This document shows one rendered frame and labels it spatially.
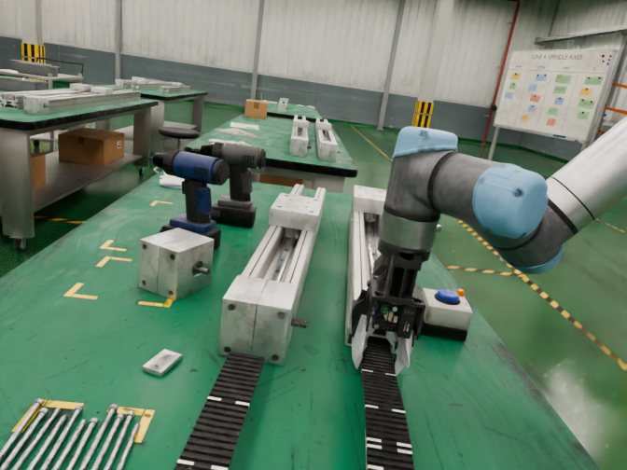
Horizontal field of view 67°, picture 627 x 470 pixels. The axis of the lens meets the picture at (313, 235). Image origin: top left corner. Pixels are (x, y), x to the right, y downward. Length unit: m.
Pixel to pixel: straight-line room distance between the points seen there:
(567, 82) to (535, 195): 5.95
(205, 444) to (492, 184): 0.40
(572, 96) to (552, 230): 5.78
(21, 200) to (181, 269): 2.32
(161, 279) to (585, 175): 0.68
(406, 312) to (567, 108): 5.86
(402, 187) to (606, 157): 0.24
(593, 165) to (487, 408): 0.36
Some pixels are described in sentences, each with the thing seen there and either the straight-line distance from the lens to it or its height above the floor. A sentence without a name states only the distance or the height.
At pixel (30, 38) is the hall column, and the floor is 1.20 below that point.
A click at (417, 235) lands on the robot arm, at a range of 0.61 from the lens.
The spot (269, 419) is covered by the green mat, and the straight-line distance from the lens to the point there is 0.63.
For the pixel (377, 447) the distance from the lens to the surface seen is 0.57.
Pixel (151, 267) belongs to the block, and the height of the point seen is 0.83.
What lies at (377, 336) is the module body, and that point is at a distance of 0.80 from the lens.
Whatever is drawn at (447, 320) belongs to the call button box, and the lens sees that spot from 0.89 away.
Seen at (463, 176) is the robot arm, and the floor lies 1.11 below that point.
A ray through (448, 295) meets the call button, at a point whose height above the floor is 0.85.
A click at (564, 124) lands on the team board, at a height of 1.12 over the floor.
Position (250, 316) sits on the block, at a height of 0.85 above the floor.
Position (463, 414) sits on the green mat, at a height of 0.78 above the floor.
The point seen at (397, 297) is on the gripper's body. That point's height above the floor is 0.94.
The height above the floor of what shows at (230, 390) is 0.81.
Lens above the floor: 1.19
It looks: 18 degrees down
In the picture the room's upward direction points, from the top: 8 degrees clockwise
